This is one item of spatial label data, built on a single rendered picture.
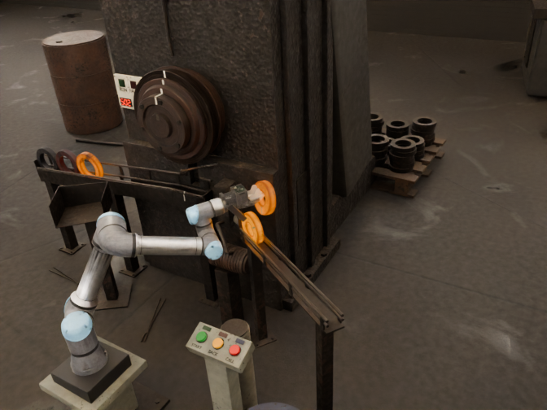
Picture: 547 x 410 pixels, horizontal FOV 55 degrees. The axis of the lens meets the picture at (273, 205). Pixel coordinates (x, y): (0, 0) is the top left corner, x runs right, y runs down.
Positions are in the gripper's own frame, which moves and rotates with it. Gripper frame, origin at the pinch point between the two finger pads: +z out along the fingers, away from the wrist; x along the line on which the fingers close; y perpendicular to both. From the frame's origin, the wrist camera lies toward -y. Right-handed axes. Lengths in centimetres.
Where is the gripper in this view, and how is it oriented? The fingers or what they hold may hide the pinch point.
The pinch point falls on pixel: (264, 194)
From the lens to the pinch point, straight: 234.8
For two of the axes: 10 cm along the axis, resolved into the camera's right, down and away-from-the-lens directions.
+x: -4.3, -4.7, 7.7
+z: 9.0, -3.3, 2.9
